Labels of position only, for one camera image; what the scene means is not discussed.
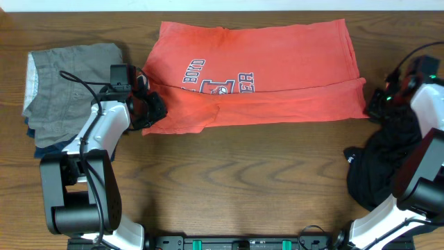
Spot grey folded shorts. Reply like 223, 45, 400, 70
22, 43, 123, 148

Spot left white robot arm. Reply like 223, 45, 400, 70
40, 64, 167, 250

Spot black garment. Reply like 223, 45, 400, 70
343, 105, 422, 211

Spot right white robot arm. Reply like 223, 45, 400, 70
334, 55, 443, 249

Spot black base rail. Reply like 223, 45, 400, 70
142, 225, 348, 250

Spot red printed t-shirt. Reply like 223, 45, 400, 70
143, 19, 366, 135

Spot navy folded garment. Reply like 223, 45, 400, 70
24, 117, 116, 162

